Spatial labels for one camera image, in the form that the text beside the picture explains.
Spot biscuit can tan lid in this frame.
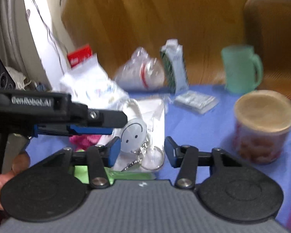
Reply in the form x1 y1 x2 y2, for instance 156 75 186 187
233 90 291 164

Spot person's left hand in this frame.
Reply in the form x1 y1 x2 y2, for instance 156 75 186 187
0 151 30 210

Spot green plastic mug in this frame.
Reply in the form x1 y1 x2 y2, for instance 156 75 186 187
221 45 263 94

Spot green white drink carton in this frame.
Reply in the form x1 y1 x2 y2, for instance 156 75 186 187
160 39 189 94

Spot brown chair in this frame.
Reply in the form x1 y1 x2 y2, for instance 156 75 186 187
243 0 291 99

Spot red cereal box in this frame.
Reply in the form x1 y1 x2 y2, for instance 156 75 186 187
67 44 93 68

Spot wooden board panel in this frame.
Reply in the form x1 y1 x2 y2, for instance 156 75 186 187
61 0 247 84

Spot silver wipes packet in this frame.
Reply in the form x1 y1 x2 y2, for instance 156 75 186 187
173 90 219 115

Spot black hanging cable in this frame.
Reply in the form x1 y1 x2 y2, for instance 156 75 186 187
21 0 69 76

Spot bagged paper cups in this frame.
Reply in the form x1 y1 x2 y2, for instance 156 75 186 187
113 47 165 91

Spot smiley keychain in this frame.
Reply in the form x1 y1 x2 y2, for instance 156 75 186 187
99 97 165 172

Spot small white tissue packet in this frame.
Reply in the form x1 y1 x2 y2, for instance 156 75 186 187
107 160 156 182

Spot blue patterned tablecloth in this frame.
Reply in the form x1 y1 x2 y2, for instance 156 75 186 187
18 85 291 232

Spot green cloth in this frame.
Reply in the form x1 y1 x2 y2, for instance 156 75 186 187
71 147 155 188

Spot white tissue pack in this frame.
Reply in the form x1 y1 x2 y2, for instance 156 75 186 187
58 54 129 110

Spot pink fluffy sock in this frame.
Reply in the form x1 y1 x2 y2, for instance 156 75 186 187
69 135 102 151

